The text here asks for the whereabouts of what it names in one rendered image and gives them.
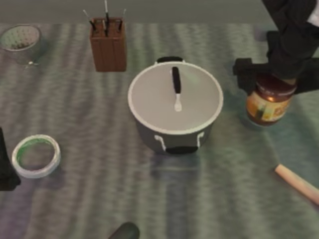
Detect light wooden handle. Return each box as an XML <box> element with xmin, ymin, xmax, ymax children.
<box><xmin>274</xmin><ymin>164</ymin><xmax>319</xmax><ymax>205</ymax></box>

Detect glass jar with orange label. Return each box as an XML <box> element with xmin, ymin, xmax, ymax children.
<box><xmin>245</xmin><ymin>74</ymin><xmax>299</xmax><ymax>127</ymax></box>

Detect white tape roll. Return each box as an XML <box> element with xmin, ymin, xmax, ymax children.
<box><xmin>11</xmin><ymin>134</ymin><xmax>61</xmax><ymax>179</ymax></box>

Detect grey pot with lid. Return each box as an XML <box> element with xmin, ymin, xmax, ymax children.
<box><xmin>127</xmin><ymin>56</ymin><xmax>224</xmax><ymax>156</ymax></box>

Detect slim black-handled knife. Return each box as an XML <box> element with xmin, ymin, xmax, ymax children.
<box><xmin>83</xmin><ymin>9</ymin><xmax>97</xmax><ymax>30</ymax></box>
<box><xmin>118</xmin><ymin>8</ymin><xmax>127</xmax><ymax>31</ymax></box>

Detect brown wooden knife block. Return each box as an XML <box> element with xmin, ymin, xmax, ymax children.
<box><xmin>89</xmin><ymin>17</ymin><xmax>128</xmax><ymax>73</ymax></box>

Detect perforated metal strainer cup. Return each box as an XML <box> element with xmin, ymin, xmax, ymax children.
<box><xmin>0</xmin><ymin>23</ymin><xmax>43</xmax><ymax>69</ymax></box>

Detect tall black-handled knife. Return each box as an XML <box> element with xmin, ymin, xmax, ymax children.
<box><xmin>104</xmin><ymin>0</ymin><xmax>111</xmax><ymax>37</ymax></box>

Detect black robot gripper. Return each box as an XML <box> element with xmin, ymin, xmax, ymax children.
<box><xmin>0</xmin><ymin>126</ymin><xmax>22</xmax><ymax>192</ymax></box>

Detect dark green cylinder object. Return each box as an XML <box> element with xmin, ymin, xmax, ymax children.
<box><xmin>109</xmin><ymin>222</ymin><xmax>141</xmax><ymax>239</ymax></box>

